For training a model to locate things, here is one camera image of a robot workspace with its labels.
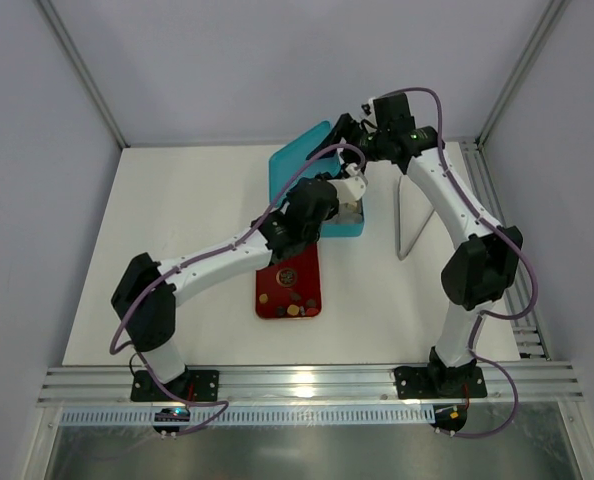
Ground teal square tin box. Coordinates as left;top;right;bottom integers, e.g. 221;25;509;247
321;200;365;238

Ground teal tin lid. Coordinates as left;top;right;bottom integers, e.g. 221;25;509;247
268;120;341;201

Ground metal tongs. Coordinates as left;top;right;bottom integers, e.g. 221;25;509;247
395;176;434;260

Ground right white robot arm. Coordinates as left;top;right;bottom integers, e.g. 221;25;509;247
321;89;524;398

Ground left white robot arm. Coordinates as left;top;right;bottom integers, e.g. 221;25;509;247
110;176;339;387

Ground white paper cup liner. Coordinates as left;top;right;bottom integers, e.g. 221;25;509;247
336;212;363;227

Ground red rectangular tray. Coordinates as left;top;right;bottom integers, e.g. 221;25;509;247
255;245;323;320

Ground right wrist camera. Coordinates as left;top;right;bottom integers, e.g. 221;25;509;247
361;97;376;121

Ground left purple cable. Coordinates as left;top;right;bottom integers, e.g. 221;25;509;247
109;143;368;436

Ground purple cable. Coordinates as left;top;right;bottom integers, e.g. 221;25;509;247
376;87;539;439
109;143;368;436

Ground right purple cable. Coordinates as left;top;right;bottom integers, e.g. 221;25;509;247
376;87;539;439

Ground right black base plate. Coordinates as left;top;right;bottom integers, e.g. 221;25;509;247
393;361;488;400

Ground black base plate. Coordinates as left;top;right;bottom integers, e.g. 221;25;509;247
393;361;488;400
130;369;220;403

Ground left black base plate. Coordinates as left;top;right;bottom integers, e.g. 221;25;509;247
130;369;220;403

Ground white slotted cable duct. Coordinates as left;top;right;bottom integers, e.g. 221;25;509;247
59;404;435;427

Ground right side aluminium rail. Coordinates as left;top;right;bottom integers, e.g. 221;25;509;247
459;139;551;361

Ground aluminium rail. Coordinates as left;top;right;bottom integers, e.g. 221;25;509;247
459;139;551;361
37;360;584;406

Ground aluminium front rail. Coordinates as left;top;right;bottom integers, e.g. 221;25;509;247
37;360;584;406

